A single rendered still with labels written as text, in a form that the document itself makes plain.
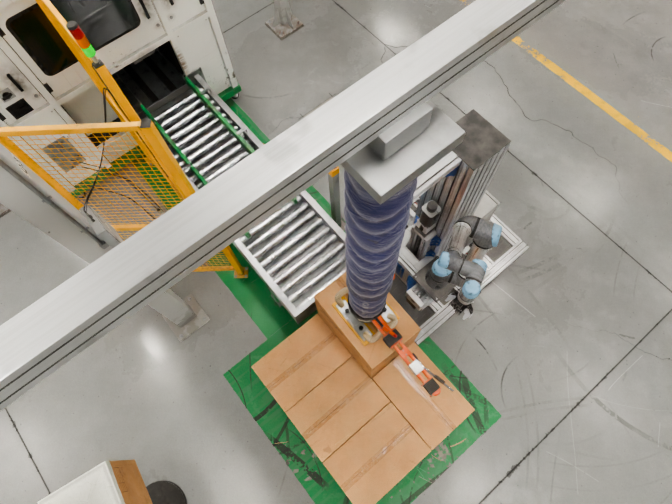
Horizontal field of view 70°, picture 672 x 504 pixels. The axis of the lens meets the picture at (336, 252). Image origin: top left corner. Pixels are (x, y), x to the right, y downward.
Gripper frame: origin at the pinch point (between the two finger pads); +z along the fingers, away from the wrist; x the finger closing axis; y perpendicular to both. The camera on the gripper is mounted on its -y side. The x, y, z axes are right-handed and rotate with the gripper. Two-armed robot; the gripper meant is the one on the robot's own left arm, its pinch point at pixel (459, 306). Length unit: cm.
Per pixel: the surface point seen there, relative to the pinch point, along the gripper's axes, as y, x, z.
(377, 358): 42, -13, 58
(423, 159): 28, -25, -135
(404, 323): 14, -18, 58
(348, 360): 52, -28, 98
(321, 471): 115, 14, 152
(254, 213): 72, -34, -148
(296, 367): 83, -48, 98
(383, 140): 36, -32, -144
